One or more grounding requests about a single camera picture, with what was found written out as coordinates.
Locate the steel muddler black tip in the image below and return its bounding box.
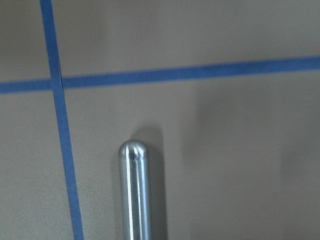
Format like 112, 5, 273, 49
118, 140, 152, 240

